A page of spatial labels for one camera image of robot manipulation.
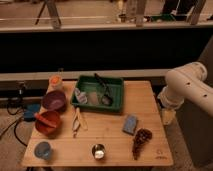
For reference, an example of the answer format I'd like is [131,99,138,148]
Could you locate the red bowl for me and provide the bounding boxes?
[35,111,61,135]

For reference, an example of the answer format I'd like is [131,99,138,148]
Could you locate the purple bowl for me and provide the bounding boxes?
[41,90,67,111]

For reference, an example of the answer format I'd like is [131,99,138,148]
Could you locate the blue plastic cup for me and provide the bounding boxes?
[34,141,52,160]

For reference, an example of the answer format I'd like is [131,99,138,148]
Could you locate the green plastic tray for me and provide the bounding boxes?
[70,75,124,113]

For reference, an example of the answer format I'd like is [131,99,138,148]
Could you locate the red spatula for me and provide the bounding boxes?
[34,113,57,128]

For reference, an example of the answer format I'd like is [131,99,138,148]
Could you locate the blue power adapter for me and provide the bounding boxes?
[23,104,40,122]

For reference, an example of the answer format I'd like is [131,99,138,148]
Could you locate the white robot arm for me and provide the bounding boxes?
[157,62,213,125]

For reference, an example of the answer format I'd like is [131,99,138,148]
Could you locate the beige eraser block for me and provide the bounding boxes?
[88,92,99,105]

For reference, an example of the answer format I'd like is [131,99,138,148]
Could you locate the blue sponge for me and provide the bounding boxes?
[122,115,138,135]

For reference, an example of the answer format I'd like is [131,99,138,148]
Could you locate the blue white packet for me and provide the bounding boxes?
[74,88,88,104]

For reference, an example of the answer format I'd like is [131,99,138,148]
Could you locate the wooden tongs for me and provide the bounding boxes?
[72,107,88,137]

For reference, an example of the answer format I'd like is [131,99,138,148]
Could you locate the black cable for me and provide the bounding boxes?
[0,96,28,148]

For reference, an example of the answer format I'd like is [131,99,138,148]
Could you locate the black ladle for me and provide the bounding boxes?
[94,73,113,106]

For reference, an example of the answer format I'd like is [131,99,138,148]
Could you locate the small metal cup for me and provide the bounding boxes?
[92,144,105,160]

